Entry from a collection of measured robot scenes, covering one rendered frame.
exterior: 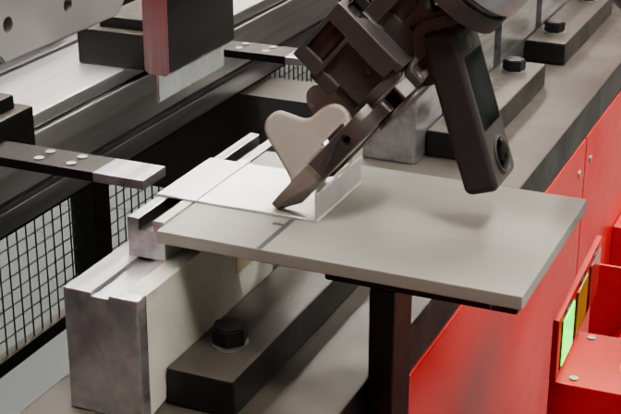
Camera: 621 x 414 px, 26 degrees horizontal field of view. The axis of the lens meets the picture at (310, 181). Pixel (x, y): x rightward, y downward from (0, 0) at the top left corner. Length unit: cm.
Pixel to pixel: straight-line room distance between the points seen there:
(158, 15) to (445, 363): 44
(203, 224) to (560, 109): 75
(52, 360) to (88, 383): 193
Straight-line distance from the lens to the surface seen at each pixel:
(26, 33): 74
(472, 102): 91
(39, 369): 288
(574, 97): 167
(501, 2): 88
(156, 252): 97
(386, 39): 91
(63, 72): 138
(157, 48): 95
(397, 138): 142
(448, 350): 121
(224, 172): 104
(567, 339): 123
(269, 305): 105
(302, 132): 94
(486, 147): 92
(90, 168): 105
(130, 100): 139
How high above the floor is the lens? 137
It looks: 21 degrees down
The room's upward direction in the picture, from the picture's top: straight up
